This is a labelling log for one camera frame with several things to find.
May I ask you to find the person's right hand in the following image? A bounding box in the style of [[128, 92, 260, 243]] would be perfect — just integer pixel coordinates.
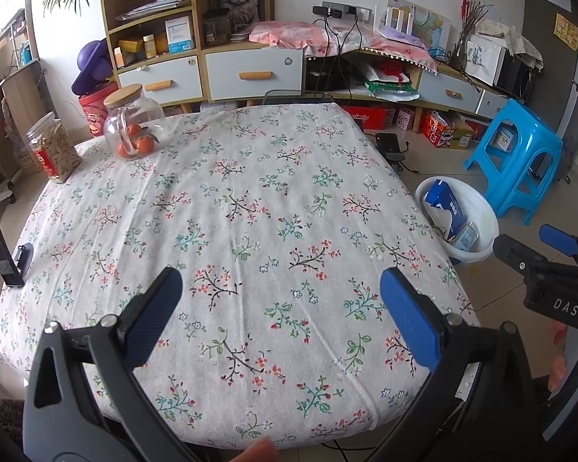
[[548, 322, 578, 392]]

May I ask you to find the clear jar of nuts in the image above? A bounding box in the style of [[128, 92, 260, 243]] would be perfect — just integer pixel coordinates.
[[26, 112, 84, 184]]

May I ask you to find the light blue drink carton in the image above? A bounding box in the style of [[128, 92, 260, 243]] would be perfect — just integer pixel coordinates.
[[455, 221, 480, 252]]

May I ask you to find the stack of papers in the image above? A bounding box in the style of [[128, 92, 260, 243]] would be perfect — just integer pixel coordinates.
[[116, 0, 193, 20]]

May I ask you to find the white bag with drawing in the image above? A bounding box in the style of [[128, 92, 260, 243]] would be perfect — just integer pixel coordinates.
[[465, 38, 506, 85]]

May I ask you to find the map printed bag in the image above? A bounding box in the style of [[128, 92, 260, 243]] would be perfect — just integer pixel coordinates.
[[388, 0, 451, 49]]

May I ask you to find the red cardboard box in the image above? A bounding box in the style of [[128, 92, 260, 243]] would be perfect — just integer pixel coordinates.
[[419, 110, 475, 150]]

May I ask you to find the grey power strip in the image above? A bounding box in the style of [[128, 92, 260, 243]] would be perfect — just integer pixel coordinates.
[[313, 1, 374, 19]]

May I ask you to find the dark fuzzy cloth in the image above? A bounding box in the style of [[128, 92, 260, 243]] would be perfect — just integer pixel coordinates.
[[0, 397, 25, 446]]

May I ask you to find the low wooden cabinet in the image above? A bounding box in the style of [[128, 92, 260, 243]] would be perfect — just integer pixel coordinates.
[[303, 48, 511, 133]]

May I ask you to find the black appliance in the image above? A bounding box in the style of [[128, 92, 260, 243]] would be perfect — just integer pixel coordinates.
[[496, 53, 543, 102]]

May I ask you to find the red cloth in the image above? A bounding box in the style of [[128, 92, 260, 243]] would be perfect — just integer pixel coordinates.
[[376, 60, 412, 80]]

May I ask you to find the white and blue box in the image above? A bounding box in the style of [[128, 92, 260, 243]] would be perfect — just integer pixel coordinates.
[[165, 16, 195, 54]]

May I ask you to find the dark blue drink carton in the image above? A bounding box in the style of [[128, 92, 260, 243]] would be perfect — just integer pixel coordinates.
[[424, 179, 465, 232]]

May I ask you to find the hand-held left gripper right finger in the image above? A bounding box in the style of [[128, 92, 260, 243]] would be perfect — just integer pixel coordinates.
[[366, 266, 540, 462]]

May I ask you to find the person's left hand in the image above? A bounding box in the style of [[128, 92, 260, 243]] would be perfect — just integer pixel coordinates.
[[224, 438, 279, 462]]

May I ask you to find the pink floral cloth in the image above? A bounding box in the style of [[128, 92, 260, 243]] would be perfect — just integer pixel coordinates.
[[248, 22, 439, 70]]

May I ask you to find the white file rack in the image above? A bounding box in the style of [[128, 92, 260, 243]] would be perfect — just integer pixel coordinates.
[[378, 7, 417, 34]]

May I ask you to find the white plastic basin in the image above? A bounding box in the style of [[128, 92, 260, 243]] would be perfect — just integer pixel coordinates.
[[415, 176, 499, 264]]

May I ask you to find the red bucket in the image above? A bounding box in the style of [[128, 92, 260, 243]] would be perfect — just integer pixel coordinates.
[[78, 83, 121, 138]]

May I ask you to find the white floral tablecloth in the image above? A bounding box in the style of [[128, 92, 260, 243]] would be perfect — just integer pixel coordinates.
[[0, 101, 480, 450]]

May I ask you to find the white drawer wooden handle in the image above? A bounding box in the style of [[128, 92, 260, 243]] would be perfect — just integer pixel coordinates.
[[118, 55, 204, 105], [205, 48, 303, 101]]

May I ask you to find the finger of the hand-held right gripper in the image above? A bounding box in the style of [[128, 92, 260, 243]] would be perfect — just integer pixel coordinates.
[[492, 233, 545, 284], [538, 224, 578, 268]]

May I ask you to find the purple hat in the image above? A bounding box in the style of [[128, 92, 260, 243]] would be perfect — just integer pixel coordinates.
[[71, 39, 116, 96]]

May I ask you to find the black phone stand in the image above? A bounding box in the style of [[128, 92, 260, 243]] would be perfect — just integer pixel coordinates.
[[12, 243, 34, 275]]

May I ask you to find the green flat packet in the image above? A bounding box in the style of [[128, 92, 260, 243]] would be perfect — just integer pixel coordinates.
[[363, 77, 420, 102]]

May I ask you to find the bundle of dried twigs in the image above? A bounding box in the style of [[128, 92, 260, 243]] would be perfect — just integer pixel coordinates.
[[450, 2, 494, 73]]

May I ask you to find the glass jar with wooden lid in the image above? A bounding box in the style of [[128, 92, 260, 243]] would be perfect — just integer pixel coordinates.
[[103, 83, 167, 162]]

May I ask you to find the dark brown box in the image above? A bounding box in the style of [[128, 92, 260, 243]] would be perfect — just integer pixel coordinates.
[[202, 12, 229, 48]]

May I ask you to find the wooden side shelf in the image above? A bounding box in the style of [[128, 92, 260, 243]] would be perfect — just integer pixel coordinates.
[[0, 7, 59, 121]]

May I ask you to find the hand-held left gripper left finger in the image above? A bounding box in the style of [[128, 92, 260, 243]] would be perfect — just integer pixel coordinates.
[[22, 266, 198, 462]]

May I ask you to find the yellow wall paper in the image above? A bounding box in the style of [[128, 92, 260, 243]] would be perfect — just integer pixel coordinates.
[[554, 13, 578, 51]]

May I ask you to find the blue plastic stool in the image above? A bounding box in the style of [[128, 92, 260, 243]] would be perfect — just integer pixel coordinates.
[[464, 99, 564, 226]]

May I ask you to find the framed cat picture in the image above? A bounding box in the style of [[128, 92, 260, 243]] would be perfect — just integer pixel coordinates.
[[208, 0, 267, 34]]

